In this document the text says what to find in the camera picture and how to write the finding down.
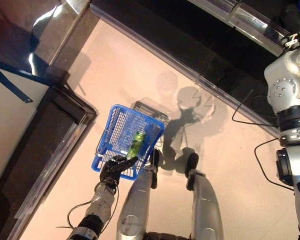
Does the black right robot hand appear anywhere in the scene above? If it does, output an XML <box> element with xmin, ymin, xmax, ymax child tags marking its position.
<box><xmin>281</xmin><ymin>4</ymin><xmax>300</xmax><ymax>36</ymax></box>

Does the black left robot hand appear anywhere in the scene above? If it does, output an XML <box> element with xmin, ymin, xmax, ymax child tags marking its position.
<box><xmin>99</xmin><ymin>155</ymin><xmax>139</xmax><ymax>186</ymax></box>

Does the blue plastic shopping basket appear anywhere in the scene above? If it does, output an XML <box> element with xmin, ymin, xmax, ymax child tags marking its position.
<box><xmin>90</xmin><ymin>103</ymin><xmax>166</xmax><ymax>182</ymax></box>

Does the green soda bottle in basket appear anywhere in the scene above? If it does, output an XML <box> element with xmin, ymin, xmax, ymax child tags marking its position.
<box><xmin>126</xmin><ymin>129</ymin><xmax>147</xmax><ymax>161</ymax></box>

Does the black shelf board clear strip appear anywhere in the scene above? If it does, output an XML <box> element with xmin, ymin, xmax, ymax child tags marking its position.
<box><xmin>229</xmin><ymin>4</ymin><xmax>291</xmax><ymax>57</ymax></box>
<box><xmin>187</xmin><ymin>0</ymin><xmax>237</xmax><ymax>26</ymax></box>

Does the silver right robot leg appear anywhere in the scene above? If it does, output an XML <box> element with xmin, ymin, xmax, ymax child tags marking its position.
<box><xmin>184</xmin><ymin>151</ymin><xmax>225</xmax><ymax>240</ymax></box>

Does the low black base shelf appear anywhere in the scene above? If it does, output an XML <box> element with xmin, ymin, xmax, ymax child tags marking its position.
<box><xmin>89</xmin><ymin>0</ymin><xmax>285</xmax><ymax>137</ymax></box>

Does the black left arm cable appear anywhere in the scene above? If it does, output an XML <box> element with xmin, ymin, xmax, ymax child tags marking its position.
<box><xmin>55</xmin><ymin>186</ymin><xmax>120</xmax><ymax>236</ymax></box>

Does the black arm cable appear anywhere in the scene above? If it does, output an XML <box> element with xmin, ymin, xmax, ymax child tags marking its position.
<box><xmin>231</xmin><ymin>81</ymin><xmax>296</xmax><ymax>192</ymax></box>
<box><xmin>55</xmin><ymin>186</ymin><xmax>120</xmax><ymax>236</ymax></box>

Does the black metal bracket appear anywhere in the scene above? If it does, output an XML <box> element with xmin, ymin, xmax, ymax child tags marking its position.
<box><xmin>0</xmin><ymin>58</ymin><xmax>34</xmax><ymax>103</ymax></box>

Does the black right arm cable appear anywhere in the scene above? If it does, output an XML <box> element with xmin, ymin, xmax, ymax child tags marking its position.
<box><xmin>231</xmin><ymin>81</ymin><xmax>296</xmax><ymax>192</ymax></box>

